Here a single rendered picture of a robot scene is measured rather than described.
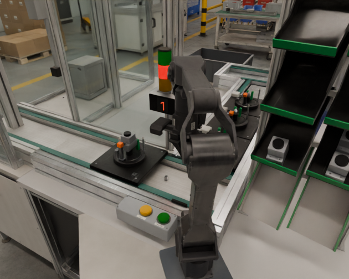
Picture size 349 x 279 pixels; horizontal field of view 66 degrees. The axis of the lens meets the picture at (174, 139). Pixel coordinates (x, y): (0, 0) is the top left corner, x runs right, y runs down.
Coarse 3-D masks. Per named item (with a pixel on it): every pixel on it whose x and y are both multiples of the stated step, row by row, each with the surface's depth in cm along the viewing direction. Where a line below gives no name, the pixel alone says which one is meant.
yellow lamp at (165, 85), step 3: (159, 78) 101; (159, 81) 101; (162, 81) 100; (165, 81) 100; (168, 81) 100; (159, 84) 102; (162, 84) 101; (165, 84) 101; (168, 84) 101; (159, 87) 103; (162, 87) 102; (165, 87) 101; (168, 87) 102; (171, 87) 103; (162, 90) 102; (165, 90) 102; (168, 90) 102
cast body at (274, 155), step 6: (276, 138) 73; (282, 138) 73; (270, 144) 73; (276, 144) 72; (282, 144) 71; (288, 144) 73; (270, 150) 73; (276, 150) 72; (282, 150) 71; (288, 150) 77; (270, 156) 75; (276, 156) 74; (282, 156) 72; (276, 162) 74; (282, 162) 73
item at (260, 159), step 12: (324, 108) 74; (276, 120) 85; (288, 120) 83; (264, 132) 81; (276, 132) 82; (288, 132) 81; (300, 132) 80; (312, 132) 79; (264, 144) 81; (300, 144) 78; (252, 156) 78; (264, 156) 78; (288, 156) 76; (300, 156) 76; (276, 168) 75; (288, 168) 72
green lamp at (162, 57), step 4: (160, 52) 95; (164, 52) 94; (168, 52) 95; (160, 56) 95; (164, 56) 95; (168, 56) 95; (160, 60) 96; (164, 60) 96; (168, 60) 96; (160, 64) 97; (164, 64) 96; (168, 64) 97
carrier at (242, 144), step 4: (204, 128) 132; (208, 128) 132; (220, 128) 123; (204, 132) 132; (224, 132) 122; (240, 140) 127; (244, 140) 127; (248, 140) 127; (240, 144) 124; (244, 144) 124; (248, 144) 125; (240, 148) 121; (244, 148) 121; (240, 152) 119; (244, 152) 120; (240, 156) 117; (240, 160) 116; (236, 164) 112; (236, 168) 111
